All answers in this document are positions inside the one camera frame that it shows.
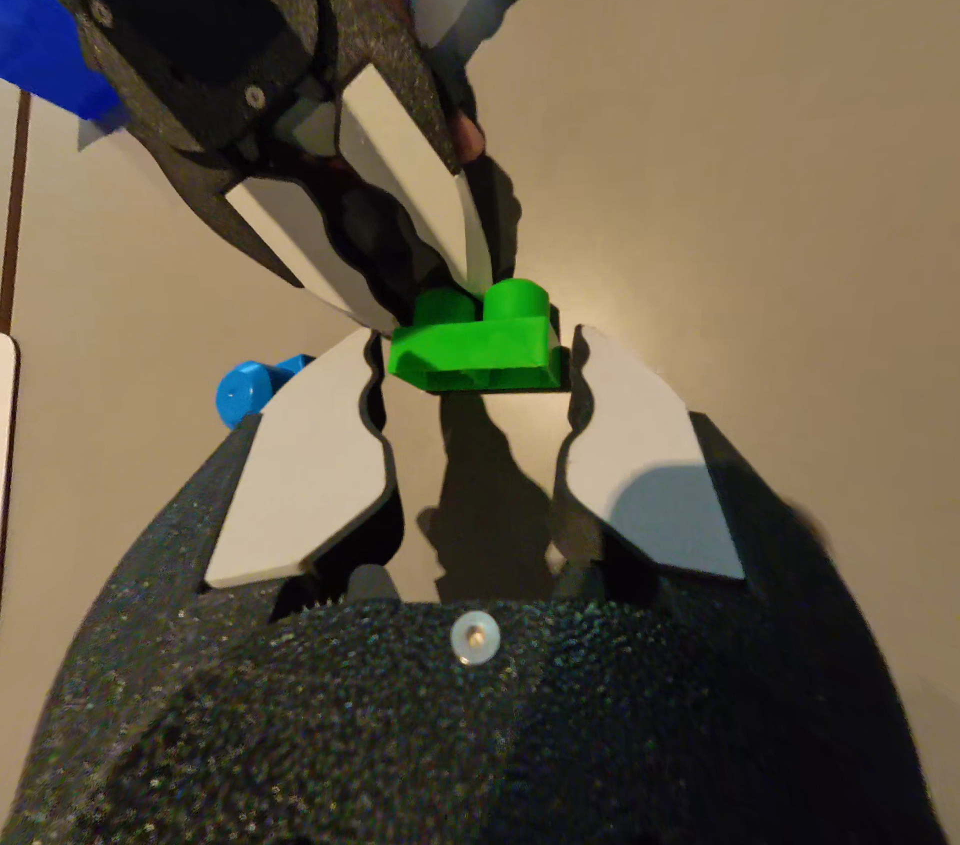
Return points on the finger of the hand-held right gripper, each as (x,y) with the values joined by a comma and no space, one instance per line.
(397,155)
(292,222)

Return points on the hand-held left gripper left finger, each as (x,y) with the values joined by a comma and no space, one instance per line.
(307,477)

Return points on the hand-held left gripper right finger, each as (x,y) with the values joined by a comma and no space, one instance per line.
(645,455)

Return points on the blue building block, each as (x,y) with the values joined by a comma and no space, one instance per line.
(244,395)

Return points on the blue plastic bin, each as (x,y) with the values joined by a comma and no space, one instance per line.
(45,35)

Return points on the green building block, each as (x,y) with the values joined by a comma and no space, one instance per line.
(480,350)

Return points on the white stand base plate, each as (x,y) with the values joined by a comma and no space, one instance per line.
(6,470)

